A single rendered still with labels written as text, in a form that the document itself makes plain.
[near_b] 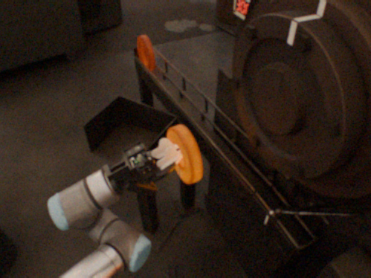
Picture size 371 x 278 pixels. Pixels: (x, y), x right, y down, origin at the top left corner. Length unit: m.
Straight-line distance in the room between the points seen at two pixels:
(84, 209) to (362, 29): 0.66
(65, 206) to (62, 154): 1.33
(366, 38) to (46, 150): 1.97
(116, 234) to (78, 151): 1.30
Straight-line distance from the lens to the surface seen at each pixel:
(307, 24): 0.47
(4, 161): 2.23
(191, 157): 0.74
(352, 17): 0.47
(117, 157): 1.15
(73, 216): 0.79
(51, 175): 2.00
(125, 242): 0.81
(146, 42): 1.58
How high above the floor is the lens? 1.42
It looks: 44 degrees down
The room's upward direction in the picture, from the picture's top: straight up
